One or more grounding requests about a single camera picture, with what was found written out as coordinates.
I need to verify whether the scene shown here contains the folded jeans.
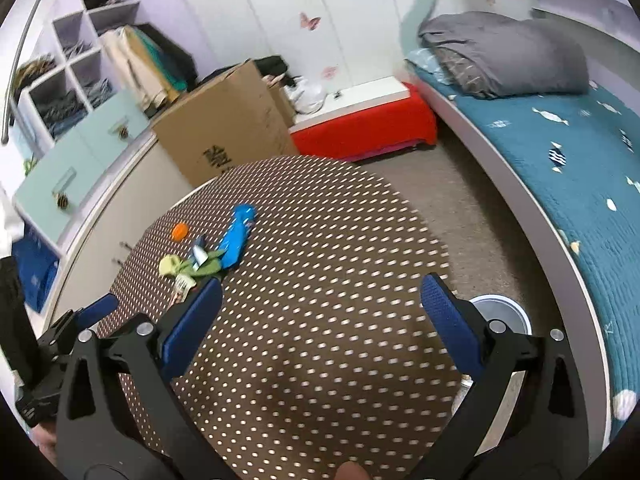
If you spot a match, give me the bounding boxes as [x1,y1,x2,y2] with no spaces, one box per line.
[82,77,113,106]

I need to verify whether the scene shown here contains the white and green wrapper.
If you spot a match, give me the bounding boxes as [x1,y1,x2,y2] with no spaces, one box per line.
[172,275,196,306]

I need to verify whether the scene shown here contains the blue shopping bag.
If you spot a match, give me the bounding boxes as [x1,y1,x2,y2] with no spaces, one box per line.
[11,225,61,313]

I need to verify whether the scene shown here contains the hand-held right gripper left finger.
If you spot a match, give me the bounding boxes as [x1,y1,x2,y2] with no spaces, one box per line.
[55,277,237,480]

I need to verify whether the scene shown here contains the long blue wrapper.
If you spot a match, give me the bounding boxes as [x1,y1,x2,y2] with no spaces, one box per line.
[216,203,258,268]

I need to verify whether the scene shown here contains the blue checked pillow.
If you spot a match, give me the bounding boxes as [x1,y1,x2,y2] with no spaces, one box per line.
[405,47,451,86]

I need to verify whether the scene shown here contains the grey blanket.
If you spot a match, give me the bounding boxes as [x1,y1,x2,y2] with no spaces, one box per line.
[419,10,591,100]

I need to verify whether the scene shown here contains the low white cabinet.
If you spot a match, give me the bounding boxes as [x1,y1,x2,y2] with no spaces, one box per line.
[40,132,193,341]

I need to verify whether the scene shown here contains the brown polka dot tablecloth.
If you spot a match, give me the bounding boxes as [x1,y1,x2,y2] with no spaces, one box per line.
[95,156,473,480]

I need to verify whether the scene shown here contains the cream hanging jacket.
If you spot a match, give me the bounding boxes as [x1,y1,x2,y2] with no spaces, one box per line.
[100,27,168,111]

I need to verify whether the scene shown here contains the white wardrobe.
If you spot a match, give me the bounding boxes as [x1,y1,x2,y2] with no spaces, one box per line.
[165,0,436,106]

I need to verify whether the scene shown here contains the white plastic bag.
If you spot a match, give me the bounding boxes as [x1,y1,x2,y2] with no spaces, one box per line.
[285,76,326,113]

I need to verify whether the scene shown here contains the grey metal bin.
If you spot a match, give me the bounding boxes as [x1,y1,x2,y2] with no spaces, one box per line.
[452,294,531,411]

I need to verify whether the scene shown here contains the blue fish print bed sheet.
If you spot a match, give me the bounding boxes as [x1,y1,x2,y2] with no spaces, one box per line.
[407,50,640,421]

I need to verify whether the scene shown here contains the black cloth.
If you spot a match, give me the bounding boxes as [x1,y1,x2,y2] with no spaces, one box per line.
[255,55,290,78]

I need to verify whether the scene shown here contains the black hanging jacket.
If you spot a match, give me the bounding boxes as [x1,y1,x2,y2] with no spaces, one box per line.
[150,24,198,91]

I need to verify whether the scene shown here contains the pale blue drawer cabinet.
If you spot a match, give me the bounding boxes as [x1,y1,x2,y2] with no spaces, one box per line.
[12,90,153,256]

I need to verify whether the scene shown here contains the green hanging jacket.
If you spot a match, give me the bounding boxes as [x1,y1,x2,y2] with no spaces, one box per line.
[132,27,181,98]

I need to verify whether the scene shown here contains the dark cloth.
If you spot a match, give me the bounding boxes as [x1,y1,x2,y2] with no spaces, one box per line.
[0,255,38,386]

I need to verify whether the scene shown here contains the person's left hand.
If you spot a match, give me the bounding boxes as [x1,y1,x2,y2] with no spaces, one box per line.
[32,425,58,461]

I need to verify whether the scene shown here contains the person's right hand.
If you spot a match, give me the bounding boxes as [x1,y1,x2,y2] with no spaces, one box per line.
[334,461,368,480]

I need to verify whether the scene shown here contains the olive clothes pile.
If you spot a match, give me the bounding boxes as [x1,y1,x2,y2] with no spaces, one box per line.
[12,55,53,96]

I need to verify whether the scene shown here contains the pale green bunk bed frame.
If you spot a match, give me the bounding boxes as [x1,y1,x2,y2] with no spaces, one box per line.
[400,0,640,461]

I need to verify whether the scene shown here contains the white cubby shelf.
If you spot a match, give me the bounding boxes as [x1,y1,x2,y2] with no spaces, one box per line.
[17,0,141,146]

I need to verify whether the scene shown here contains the dark folded clothes pile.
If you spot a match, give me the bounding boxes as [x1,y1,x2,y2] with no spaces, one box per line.
[35,90,88,136]

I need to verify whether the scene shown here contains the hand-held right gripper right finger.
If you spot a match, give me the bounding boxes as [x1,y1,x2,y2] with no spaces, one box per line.
[407,273,592,480]

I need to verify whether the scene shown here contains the large cardboard box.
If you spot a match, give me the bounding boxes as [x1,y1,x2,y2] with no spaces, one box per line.
[151,59,301,188]

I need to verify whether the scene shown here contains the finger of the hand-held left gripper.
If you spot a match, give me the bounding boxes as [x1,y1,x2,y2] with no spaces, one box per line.
[38,294,121,357]

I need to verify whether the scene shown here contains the red step with white top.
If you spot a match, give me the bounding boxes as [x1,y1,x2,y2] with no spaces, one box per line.
[289,76,438,163]

